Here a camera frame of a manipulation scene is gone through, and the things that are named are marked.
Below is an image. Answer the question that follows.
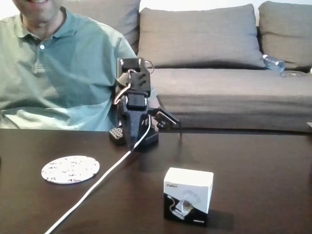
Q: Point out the white and black servo box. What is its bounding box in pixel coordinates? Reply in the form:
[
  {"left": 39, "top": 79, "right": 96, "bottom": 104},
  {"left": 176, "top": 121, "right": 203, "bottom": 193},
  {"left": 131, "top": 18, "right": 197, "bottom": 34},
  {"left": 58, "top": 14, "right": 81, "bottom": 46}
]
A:
[{"left": 163, "top": 167, "right": 215, "bottom": 227}]

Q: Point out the round white patterned coaster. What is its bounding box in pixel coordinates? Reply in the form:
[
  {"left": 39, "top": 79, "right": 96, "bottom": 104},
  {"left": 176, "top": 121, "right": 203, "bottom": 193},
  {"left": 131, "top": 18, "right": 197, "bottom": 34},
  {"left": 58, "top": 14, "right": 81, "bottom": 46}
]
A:
[{"left": 41, "top": 155, "right": 100, "bottom": 185}]

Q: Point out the person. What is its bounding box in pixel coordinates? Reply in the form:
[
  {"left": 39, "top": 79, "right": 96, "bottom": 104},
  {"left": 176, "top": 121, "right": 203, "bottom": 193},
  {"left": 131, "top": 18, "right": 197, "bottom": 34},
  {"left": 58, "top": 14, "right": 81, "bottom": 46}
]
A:
[{"left": 0, "top": 0, "right": 137, "bottom": 132}]

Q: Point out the wide grey sofa back cushion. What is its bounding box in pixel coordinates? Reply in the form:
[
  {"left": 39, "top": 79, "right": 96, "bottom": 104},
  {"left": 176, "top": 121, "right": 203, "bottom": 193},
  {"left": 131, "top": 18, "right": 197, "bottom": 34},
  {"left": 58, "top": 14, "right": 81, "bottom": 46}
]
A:
[{"left": 137, "top": 3, "right": 266, "bottom": 70}]

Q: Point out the grey fabric sofa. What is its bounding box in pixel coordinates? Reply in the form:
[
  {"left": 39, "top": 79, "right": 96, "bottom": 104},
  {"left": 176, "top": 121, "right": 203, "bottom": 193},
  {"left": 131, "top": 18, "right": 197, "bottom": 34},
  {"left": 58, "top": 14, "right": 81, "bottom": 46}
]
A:
[{"left": 65, "top": 0, "right": 312, "bottom": 135}]

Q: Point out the clear plastic water bottle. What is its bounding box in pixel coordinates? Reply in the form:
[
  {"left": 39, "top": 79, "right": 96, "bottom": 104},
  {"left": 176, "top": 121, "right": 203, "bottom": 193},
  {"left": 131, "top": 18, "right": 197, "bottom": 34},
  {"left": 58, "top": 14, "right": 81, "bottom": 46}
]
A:
[{"left": 262, "top": 54, "right": 286, "bottom": 72}]

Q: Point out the flat clear plastic object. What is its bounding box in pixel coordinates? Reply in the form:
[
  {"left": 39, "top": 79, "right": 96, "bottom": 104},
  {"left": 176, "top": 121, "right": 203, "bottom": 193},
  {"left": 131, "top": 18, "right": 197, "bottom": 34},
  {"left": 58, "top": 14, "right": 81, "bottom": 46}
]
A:
[{"left": 279, "top": 71, "right": 307, "bottom": 78}]

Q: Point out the white cable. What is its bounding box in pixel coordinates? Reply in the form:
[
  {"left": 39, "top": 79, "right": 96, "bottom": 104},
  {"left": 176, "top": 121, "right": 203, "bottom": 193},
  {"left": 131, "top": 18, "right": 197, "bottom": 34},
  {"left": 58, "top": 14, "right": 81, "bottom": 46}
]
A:
[{"left": 44, "top": 116, "right": 151, "bottom": 234}]

